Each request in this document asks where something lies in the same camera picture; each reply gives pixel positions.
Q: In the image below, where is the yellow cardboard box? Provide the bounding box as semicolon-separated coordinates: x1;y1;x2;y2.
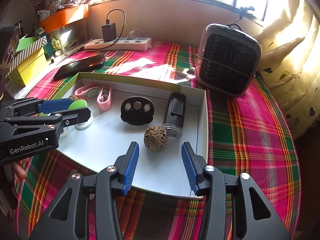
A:
9;48;47;86

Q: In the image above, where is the black charger cable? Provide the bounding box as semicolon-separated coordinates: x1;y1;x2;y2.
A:
86;9;126;48

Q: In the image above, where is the cream heart pattern curtain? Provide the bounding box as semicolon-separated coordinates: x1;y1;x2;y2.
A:
255;0;319;139

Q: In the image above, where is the white plug on strip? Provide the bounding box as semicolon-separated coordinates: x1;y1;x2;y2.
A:
126;29;144;40

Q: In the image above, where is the green white cardboard box tray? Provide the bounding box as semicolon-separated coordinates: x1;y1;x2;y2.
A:
55;73;208;198

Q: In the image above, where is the striped green gift box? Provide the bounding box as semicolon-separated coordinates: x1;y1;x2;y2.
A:
10;36;48;71

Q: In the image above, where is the pink plastic clip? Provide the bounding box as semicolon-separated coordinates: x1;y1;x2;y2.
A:
97;86;113;112

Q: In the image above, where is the black smartphone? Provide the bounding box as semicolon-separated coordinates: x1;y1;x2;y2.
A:
53;54;105;81

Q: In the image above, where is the light brown pitted walnut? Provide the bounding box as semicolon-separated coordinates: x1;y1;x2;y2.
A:
144;125;167;152

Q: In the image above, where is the black oval three-button device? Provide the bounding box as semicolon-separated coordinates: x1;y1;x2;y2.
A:
120;96;155;126

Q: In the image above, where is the black charger adapter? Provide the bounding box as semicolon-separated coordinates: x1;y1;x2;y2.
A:
101;19;117;42

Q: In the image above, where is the orange storage box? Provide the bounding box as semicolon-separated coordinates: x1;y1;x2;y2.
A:
39;4;89;33

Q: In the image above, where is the white power strip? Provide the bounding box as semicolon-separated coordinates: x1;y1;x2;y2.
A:
84;37;152;51

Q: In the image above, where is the person left hand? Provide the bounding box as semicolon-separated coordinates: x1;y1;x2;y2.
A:
12;158;30;184

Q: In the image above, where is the brown wrinkled walnut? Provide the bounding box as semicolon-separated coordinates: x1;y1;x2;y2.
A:
68;94;79;102

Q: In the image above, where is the black clear bike light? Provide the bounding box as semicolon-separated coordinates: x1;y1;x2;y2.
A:
162;93;186;138

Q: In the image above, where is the pink clip with green pad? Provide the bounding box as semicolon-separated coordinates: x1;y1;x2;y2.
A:
74;84;101;100

